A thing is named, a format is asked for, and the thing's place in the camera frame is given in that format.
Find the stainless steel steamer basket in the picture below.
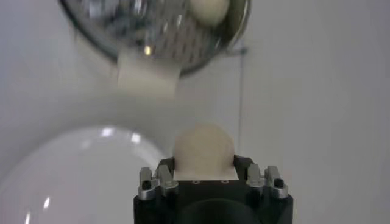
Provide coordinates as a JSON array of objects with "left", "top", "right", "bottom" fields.
[{"left": 57, "top": 0, "right": 253, "bottom": 77}]

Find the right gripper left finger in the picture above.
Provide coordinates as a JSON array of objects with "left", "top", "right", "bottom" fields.
[{"left": 138, "top": 156, "right": 180, "bottom": 201}]

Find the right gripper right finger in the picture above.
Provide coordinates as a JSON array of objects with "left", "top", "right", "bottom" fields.
[{"left": 233, "top": 155, "right": 289, "bottom": 200}]

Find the white steamed baozi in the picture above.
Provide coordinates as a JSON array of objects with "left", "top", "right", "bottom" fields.
[
  {"left": 172, "top": 122, "right": 239, "bottom": 181},
  {"left": 188, "top": 0, "right": 231, "bottom": 27}
]

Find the large white round plate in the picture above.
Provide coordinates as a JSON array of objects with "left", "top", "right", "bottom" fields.
[{"left": 0, "top": 126, "right": 171, "bottom": 224}]

